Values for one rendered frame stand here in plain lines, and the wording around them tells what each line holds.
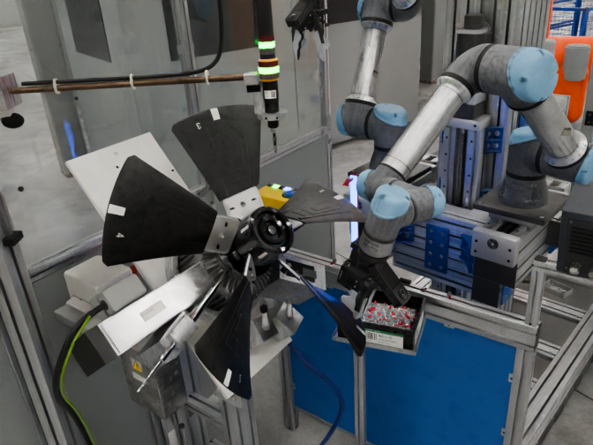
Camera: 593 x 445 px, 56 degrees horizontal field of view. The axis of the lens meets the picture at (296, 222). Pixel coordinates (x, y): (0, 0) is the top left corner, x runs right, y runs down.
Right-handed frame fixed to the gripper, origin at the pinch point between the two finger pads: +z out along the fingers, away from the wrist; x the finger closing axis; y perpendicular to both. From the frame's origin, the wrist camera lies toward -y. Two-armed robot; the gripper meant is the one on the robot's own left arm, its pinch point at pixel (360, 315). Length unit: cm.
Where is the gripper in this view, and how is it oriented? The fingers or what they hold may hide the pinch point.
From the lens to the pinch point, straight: 137.8
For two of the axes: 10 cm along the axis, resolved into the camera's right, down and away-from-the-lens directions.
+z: -1.8, 8.0, 5.8
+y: -7.9, -4.7, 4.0
